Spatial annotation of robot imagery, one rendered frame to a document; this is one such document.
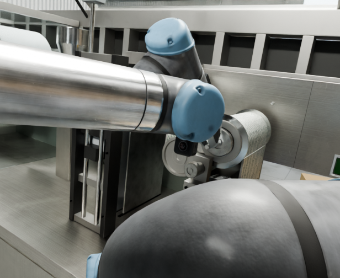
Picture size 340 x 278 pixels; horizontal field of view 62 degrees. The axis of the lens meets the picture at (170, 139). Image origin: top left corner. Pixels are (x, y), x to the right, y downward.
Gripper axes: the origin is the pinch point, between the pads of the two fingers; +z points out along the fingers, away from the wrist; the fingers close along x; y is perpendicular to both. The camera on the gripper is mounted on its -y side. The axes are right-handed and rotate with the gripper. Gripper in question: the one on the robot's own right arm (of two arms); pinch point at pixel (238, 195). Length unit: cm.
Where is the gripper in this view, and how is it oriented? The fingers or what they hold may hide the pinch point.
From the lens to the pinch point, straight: 83.5
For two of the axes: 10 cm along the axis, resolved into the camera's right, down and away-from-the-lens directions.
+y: 1.0, -9.8, -1.5
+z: 5.5, -0.8, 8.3
